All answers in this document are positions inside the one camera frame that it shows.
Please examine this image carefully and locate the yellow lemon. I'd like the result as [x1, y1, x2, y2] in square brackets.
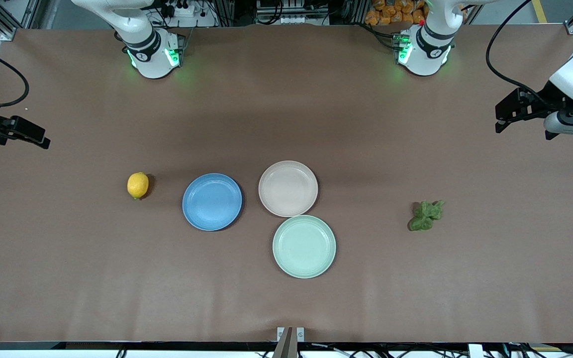
[127, 172, 150, 200]

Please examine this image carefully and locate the green lettuce leaf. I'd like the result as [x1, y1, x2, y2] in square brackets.
[409, 200, 445, 232]

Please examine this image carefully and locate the orange fruit pile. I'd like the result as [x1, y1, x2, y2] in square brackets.
[365, 0, 427, 26]

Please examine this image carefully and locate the blue plate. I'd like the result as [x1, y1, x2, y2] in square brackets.
[182, 173, 243, 232]

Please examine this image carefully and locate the white power strip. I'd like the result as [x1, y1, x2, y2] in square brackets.
[160, 1, 217, 28]

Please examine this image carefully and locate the beige pink plate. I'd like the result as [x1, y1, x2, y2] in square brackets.
[258, 160, 319, 218]

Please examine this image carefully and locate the pale green plate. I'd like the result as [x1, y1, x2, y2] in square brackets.
[272, 214, 337, 279]

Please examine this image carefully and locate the black electronics rack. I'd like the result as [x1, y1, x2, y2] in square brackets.
[256, 0, 331, 26]

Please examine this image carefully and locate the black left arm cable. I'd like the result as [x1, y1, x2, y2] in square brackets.
[485, 0, 556, 104]

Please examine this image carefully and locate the black base cable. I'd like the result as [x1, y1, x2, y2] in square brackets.
[361, 22, 402, 51]

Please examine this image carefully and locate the metal table edge bracket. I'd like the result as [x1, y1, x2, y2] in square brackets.
[273, 326, 306, 358]

